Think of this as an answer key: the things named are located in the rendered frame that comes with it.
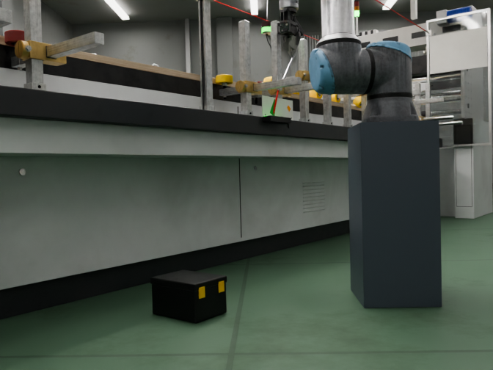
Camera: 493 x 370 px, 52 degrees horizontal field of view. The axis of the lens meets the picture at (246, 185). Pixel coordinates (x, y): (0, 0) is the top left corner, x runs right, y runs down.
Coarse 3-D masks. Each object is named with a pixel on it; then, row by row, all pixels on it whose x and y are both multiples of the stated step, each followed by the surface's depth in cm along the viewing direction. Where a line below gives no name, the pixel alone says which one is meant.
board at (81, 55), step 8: (0, 40) 158; (72, 56) 178; (80, 56) 180; (88, 56) 183; (96, 56) 186; (104, 56) 188; (112, 64) 191; (120, 64) 194; (128, 64) 197; (136, 64) 201; (144, 64) 204; (152, 72) 207; (160, 72) 210; (168, 72) 214; (176, 72) 218; (184, 72) 222; (296, 96) 295; (336, 104) 334
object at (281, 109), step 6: (264, 96) 231; (264, 102) 231; (270, 102) 235; (282, 102) 243; (288, 102) 247; (264, 108) 231; (270, 108) 235; (276, 108) 239; (282, 108) 243; (264, 114) 231; (270, 114) 235; (276, 114) 239; (282, 114) 243; (288, 114) 247
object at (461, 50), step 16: (464, 32) 426; (480, 32) 419; (432, 48) 443; (448, 48) 435; (464, 48) 427; (480, 48) 419; (432, 64) 443; (448, 64) 435; (464, 64) 427; (480, 64) 420
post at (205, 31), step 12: (204, 0) 201; (204, 12) 201; (204, 24) 201; (204, 36) 201; (204, 48) 201; (204, 60) 202; (204, 72) 202; (204, 84) 202; (204, 96) 202; (204, 108) 202
